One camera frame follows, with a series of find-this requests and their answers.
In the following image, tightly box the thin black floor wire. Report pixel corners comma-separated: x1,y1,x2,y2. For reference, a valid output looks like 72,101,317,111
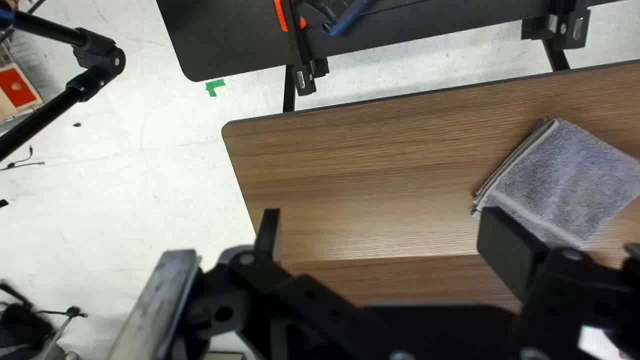
0,145,49,173

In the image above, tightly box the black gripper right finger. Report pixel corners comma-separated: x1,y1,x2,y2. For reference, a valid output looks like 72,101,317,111
477,206,552,302

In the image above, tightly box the grey towel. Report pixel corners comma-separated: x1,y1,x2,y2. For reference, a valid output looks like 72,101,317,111
470,117,640,250

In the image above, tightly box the black perforated work table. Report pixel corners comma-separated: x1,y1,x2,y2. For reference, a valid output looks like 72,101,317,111
154,0,623,114

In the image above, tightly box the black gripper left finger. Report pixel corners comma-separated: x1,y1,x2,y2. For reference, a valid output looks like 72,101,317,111
253,206,296,288

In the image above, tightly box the red labelled cardboard box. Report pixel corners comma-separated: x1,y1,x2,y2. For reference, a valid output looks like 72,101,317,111
0,62,45,126

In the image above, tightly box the black camera tripod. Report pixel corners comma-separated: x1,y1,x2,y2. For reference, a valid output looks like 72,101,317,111
0,8,128,162

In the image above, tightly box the black metal stand base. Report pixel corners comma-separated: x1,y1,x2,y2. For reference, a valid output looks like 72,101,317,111
0,277,89,360

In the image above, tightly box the green tape piece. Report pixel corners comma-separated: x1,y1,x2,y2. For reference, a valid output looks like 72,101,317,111
204,78,228,97

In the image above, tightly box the blue cable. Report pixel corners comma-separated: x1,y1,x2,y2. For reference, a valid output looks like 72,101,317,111
323,0,378,37

